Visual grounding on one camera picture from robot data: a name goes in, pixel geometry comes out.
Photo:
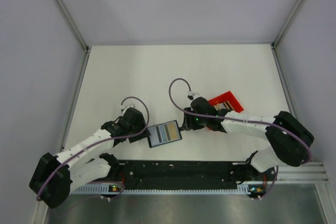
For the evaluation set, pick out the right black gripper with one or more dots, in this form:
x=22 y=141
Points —
x=188 y=124

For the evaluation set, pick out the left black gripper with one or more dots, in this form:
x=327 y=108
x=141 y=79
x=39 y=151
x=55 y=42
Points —
x=143 y=135

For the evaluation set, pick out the black leather card holder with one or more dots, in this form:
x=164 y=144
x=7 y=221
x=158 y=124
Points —
x=153 y=140

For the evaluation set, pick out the red plastic card tray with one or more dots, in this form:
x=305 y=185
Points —
x=227 y=96

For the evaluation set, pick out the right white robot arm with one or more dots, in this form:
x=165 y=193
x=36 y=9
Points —
x=289 y=141

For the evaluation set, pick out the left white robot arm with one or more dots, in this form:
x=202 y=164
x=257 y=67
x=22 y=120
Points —
x=56 y=176

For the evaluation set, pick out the gold striped credit card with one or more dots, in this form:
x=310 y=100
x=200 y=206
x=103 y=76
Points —
x=223 y=105

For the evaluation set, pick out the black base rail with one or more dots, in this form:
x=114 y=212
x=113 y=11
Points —
x=185 y=174

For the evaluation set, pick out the grey slotted cable duct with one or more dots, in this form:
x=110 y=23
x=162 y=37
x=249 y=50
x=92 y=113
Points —
x=105 y=189

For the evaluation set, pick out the left aluminium frame post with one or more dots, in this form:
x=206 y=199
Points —
x=71 y=24

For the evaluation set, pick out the aluminium frame post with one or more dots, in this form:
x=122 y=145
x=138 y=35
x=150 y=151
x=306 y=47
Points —
x=287 y=23
x=71 y=24

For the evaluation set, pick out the right aluminium frame post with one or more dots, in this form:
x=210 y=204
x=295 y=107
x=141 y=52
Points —
x=287 y=23

